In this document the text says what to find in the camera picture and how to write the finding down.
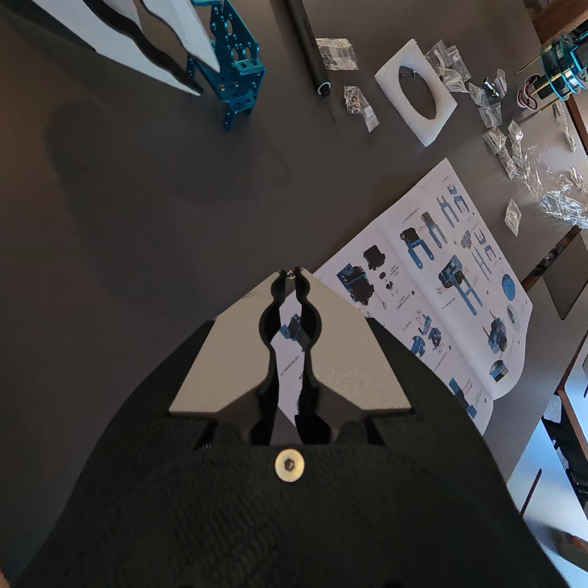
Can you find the blue toy robot arm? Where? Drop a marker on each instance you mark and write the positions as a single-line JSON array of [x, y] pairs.
[[565, 64]]

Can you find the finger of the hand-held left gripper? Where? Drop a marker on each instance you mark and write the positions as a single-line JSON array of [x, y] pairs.
[[105, 32], [183, 27]]

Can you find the cluster of small clear bags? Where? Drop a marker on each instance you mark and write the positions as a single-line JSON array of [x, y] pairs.
[[496, 138]]

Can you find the clear bag of screws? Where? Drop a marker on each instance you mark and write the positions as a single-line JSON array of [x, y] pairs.
[[337, 53], [360, 108]]

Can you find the black electric screwdriver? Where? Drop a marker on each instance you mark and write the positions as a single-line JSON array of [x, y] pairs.
[[307, 46]]

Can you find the crumpled clear plastic wrap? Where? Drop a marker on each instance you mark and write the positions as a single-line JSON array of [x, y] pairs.
[[560, 193]]

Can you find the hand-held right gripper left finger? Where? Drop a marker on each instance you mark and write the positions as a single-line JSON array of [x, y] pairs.
[[220, 367]]

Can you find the open instruction booklet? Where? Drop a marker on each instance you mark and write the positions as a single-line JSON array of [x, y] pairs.
[[413, 229]]

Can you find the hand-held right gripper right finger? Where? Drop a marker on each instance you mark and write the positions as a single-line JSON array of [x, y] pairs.
[[363, 367]]

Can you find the adjacent wood-edged desk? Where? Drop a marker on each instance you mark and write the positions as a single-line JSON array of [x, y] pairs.
[[551, 340]]

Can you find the small metal socket wrench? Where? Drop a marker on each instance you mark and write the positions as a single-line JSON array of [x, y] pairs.
[[490, 86]]

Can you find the grey desk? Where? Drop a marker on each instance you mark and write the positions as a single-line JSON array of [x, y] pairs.
[[138, 206]]

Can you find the blue metal bracket assembly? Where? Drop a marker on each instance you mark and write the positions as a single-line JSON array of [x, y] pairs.
[[239, 69]]

